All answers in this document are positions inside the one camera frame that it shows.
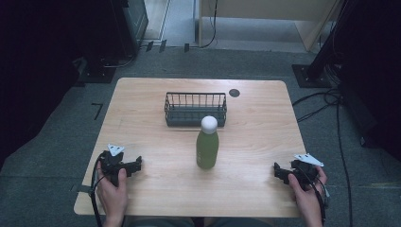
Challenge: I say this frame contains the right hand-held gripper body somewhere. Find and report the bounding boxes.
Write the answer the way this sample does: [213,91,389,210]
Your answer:
[289,153,325,191]

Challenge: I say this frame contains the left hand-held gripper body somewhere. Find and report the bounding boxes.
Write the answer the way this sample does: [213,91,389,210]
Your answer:
[99,144,131,187]

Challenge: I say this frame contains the green bottle with white cap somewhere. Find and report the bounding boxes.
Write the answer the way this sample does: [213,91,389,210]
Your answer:
[196,115,220,170]

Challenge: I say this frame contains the black wire basket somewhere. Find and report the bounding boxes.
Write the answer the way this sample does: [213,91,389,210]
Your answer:
[164,91,228,129]

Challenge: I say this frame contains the person's right hand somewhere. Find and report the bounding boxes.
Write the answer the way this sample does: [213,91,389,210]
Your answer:
[288,165,329,227]

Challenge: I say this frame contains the person's left hand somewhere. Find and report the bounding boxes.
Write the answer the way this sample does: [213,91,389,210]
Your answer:
[96,160,129,225]

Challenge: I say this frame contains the black square stand base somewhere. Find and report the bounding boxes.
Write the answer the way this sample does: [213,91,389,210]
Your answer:
[77,64,117,84]

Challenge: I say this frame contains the black metal stand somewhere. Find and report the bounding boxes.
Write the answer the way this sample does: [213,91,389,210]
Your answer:
[306,0,363,81]

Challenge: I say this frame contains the dark cabinet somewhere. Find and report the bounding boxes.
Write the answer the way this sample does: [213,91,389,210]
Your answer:
[94,0,149,61]

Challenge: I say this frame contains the light wooden furniture panel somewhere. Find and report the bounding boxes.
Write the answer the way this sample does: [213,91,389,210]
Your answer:
[198,0,343,53]

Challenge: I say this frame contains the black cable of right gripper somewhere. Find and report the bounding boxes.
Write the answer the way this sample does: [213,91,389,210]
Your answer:
[296,166,331,226]

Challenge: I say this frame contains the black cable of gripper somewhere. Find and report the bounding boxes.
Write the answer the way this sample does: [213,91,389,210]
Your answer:
[90,150,108,227]
[296,166,331,226]

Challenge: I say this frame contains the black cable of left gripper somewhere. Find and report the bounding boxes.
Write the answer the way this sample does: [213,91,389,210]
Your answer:
[90,150,108,227]

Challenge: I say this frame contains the black floor cables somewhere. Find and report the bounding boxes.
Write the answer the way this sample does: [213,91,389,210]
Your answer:
[291,60,354,227]

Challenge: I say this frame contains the black stand base plate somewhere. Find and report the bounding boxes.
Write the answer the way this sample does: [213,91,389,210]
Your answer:
[291,63,334,89]

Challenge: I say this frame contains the thin black hanging cable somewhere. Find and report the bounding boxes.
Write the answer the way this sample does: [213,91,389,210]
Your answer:
[200,0,219,49]

